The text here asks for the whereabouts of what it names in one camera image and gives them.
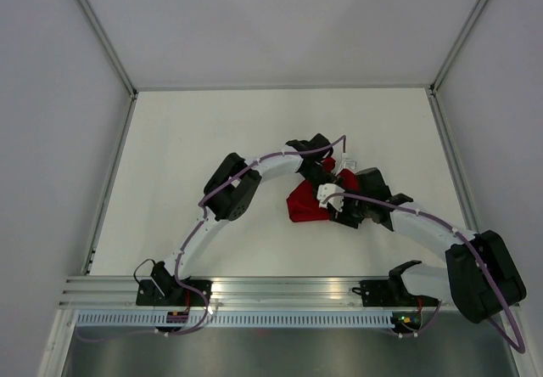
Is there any red cloth napkin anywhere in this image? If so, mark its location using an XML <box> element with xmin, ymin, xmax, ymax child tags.
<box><xmin>286</xmin><ymin>157</ymin><xmax>360</xmax><ymax>222</ymax></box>

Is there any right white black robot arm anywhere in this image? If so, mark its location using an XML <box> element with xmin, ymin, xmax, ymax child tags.
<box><xmin>316</xmin><ymin>168</ymin><xmax>527</xmax><ymax>324</ymax></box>

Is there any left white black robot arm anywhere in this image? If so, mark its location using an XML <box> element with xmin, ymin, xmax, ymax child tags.
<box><xmin>136</xmin><ymin>134</ymin><xmax>346</xmax><ymax>307</ymax></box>

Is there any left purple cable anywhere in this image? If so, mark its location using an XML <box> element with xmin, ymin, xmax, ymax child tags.
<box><xmin>76</xmin><ymin>134</ymin><xmax>349</xmax><ymax>344</ymax></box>

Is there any purple cable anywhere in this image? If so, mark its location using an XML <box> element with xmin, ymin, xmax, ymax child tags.
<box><xmin>76</xmin><ymin>134</ymin><xmax>349</xmax><ymax>344</ymax></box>
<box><xmin>320</xmin><ymin>193</ymin><xmax>525</xmax><ymax>355</ymax></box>

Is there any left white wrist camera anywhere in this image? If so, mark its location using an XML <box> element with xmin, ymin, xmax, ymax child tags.
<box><xmin>336</xmin><ymin>153</ymin><xmax>357</xmax><ymax>173</ymax></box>

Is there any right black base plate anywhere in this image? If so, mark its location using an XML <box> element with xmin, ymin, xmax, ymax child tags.
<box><xmin>350</xmin><ymin>279</ymin><xmax>438</xmax><ymax>308</ymax></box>

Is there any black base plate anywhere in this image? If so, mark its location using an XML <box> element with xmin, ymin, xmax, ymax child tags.
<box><xmin>136</xmin><ymin>279</ymin><xmax>212</xmax><ymax>307</ymax></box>
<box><xmin>350</xmin><ymin>279</ymin><xmax>438</xmax><ymax>308</ymax></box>

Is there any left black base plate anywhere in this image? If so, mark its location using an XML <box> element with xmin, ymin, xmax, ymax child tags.
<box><xmin>136</xmin><ymin>279</ymin><xmax>212</xmax><ymax>307</ymax></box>

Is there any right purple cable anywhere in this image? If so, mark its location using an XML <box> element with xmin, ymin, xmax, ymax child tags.
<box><xmin>320</xmin><ymin>193</ymin><xmax>525</xmax><ymax>355</ymax></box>

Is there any white slotted cable duct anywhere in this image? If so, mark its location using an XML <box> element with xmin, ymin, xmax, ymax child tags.
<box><xmin>76</xmin><ymin>310</ymin><xmax>394</xmax><ymax>329</ymax></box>

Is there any aluminium mounting rail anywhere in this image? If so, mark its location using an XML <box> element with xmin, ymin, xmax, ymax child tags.
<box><xmin>59</xmin><ymin>277</ymin><xmax>521</xmax><ymax>310</ymax></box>

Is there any right aluminium frame post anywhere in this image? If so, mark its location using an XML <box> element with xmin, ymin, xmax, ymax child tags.
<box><xmin>428</xmin><ymin>0</ymin><xmax>491</xmax><ymax>96</ymax></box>

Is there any aluminium frame post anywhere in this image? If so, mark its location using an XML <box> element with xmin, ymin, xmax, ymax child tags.
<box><xmin>57</xmin><ymin>0</ymin><xmax>137</xmax><ymax>97</ymax></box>
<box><xmin>428</xmin><ymin>0</ymin><xmax>491</xmax><ymax>96</ymax></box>

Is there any left aluminium frame post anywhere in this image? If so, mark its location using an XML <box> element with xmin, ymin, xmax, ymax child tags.
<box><xmin>57</xmin><ymin>0</ymin><xmax>137</xmax><ymax>97</ymax></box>

